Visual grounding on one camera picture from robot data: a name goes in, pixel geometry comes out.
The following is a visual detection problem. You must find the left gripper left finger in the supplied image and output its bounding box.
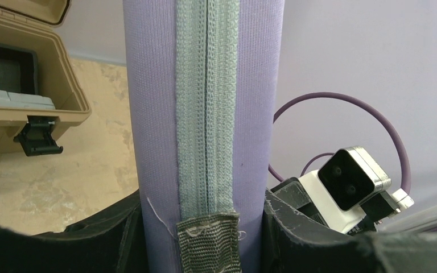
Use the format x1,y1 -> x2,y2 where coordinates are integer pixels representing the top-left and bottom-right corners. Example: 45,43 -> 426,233
0,191 -> 149,272

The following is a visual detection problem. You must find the lilac zippered umbrella case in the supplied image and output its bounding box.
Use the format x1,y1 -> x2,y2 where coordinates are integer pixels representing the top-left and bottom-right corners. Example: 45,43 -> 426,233
123,1 -> 285,272

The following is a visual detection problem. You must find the grey box in toolbox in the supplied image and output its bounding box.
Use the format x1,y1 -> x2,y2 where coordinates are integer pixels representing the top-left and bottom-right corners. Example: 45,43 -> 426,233
0,90 -> 56,110

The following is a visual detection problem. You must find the tan plastic toolbox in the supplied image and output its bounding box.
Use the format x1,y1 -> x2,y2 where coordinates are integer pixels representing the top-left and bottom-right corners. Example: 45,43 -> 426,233
0,1 -> 91,156

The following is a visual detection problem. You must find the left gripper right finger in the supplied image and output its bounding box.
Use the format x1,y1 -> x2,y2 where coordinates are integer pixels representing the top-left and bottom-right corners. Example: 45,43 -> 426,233
261,190 -> 437,272

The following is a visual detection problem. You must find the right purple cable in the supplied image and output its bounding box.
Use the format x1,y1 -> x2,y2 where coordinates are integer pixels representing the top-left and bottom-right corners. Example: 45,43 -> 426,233
267,92 -> 412,195

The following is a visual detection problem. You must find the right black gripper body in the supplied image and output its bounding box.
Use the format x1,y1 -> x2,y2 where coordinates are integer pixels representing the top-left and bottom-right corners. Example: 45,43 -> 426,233
270,177 -> 329,228

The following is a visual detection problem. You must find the black tray in toolbox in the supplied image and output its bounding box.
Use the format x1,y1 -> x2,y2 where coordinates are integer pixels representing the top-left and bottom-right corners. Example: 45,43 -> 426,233
0,43 -> 39,95

